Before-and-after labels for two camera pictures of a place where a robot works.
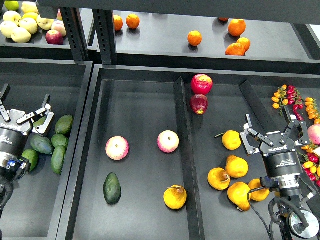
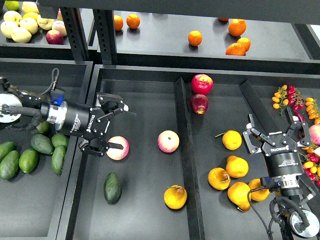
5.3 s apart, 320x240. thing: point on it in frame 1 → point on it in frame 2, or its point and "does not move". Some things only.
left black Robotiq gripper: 13,136 → 92,123
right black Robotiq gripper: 280,158 does not move
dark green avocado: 112,188 does not move
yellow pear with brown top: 175,197 does not move
